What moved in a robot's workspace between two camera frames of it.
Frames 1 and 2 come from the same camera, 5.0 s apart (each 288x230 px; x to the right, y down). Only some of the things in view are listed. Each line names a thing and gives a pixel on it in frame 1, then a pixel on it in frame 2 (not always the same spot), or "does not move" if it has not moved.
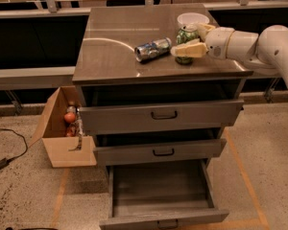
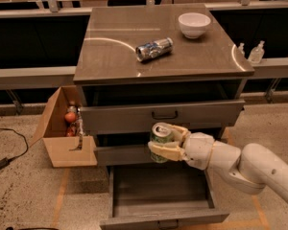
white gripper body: [217, 42] → [199, 149]
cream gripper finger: [203, 30] → [180, 134]
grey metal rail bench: [31, 78] does not move
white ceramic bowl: [191, 20] does not move
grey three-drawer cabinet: [157, 122] does not move
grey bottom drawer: [160, 195] does not move
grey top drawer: [158, 116] does not move
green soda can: [186, 34] → [161, 132]
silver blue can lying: [153, 49] does not move
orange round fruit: [69, 117] does not move
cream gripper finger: [194, 49] → [168, 149]
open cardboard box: [52, 129] does not move
